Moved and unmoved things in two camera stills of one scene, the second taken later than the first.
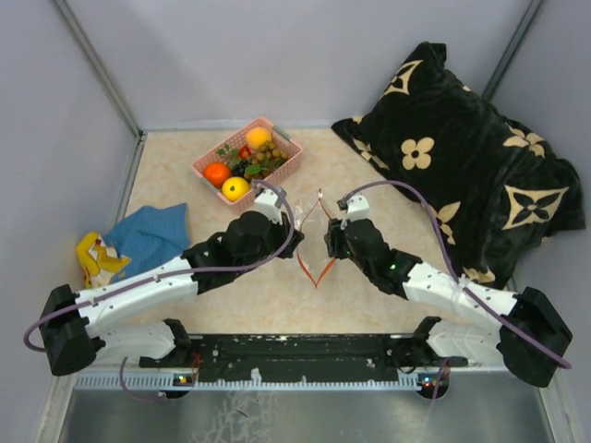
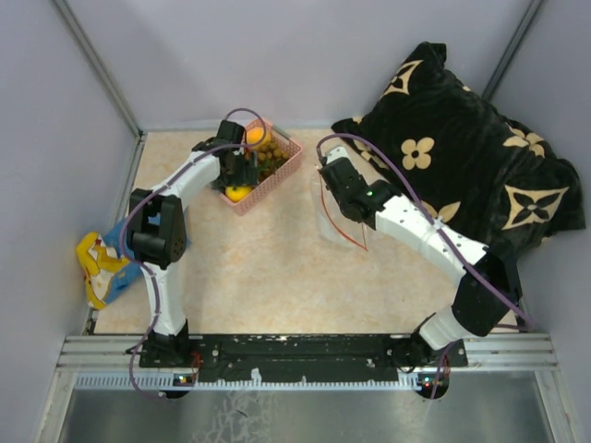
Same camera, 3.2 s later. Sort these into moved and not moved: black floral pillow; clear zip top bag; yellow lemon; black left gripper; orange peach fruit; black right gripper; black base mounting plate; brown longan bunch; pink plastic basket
Moved: pink plastic basket; clear zip top bag; black left gripper; black right gripper
Not moved: black floral pillow; black base mounting plate; brown longan bunch; orange peach fruit; yellow lemon
